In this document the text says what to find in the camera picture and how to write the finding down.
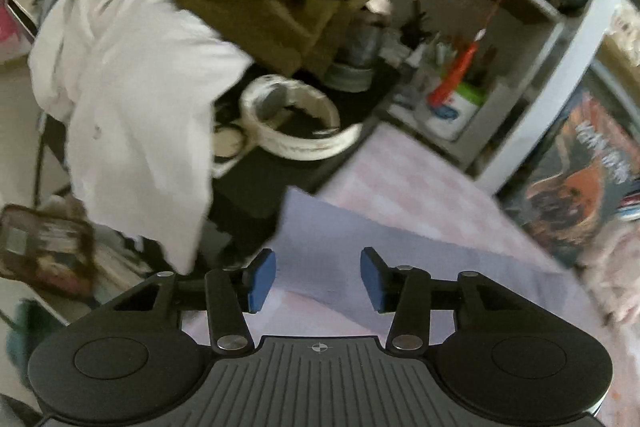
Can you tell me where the brown pencil case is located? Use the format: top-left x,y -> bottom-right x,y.
0,204 -> 96,298

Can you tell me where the white garment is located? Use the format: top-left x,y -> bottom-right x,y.
28,0 -> 253,275

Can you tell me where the grey metal pot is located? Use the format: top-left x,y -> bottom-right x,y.
322,9 -> 388,92

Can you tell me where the white plastic container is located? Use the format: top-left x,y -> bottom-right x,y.
425,79 -> 488,142

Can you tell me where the black table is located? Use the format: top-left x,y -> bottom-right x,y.
195,62 -> 401,273

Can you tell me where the pink checkered blanket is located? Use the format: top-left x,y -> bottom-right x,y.
180,122 -> 640,427

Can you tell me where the printed book cover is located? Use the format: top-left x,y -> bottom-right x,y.
502,89 -> 640,268

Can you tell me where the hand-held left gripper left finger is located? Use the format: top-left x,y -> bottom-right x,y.
114,249 -> 277,353

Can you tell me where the white tape roll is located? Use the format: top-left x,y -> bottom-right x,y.
239,75 -> 365,162

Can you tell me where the red orange tool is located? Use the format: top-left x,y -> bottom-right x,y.
432,0 -> 516,105

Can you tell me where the white shelf unit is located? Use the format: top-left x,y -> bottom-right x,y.
370,0 -> 640,198

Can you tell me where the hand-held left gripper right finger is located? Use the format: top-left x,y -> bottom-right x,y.
360,247 -> 526,352

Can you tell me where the lavender cloth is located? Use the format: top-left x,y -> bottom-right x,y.
272,187 -> 571,323

